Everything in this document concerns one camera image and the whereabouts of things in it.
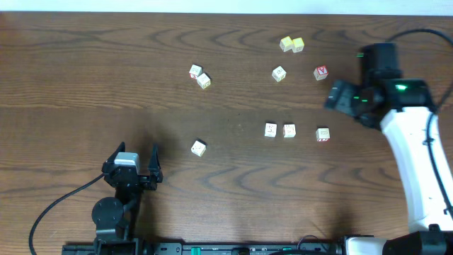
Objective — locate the white block red print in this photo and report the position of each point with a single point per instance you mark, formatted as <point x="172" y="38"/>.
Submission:
<point x="289" y="130"/>

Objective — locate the white yellow block centre right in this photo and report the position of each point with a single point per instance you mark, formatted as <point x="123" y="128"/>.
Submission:
<point x="279" y="74"/>

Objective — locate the white block yellow side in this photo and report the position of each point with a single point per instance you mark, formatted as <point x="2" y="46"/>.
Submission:
<point x="204" y="81"/>

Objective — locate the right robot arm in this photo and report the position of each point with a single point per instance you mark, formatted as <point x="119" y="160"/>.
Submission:
<point x="404" y="112"/>

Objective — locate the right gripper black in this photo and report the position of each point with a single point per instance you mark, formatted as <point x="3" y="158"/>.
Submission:
<point x="343" y="105"/>

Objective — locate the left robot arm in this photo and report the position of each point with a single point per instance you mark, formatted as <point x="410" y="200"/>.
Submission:
<point x="115" y="216"/>

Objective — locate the yellow block far right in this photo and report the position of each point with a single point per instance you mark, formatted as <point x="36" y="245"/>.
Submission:
<point x="298" y="45"/>

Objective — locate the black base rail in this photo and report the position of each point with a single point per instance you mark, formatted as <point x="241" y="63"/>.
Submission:
<point x="173" y="248"/>

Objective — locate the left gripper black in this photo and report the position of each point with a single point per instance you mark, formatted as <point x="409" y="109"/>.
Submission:
<point x="132" y="178"/>

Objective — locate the white block red side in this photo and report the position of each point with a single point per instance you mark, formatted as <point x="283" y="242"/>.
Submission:
<point x="195" y="71"/>

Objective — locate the red letter block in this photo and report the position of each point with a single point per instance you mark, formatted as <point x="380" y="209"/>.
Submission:
<point x="320" y="72"/>

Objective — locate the yellow block far left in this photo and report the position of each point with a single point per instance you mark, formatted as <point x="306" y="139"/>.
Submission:
<point x="286" y="44"/>

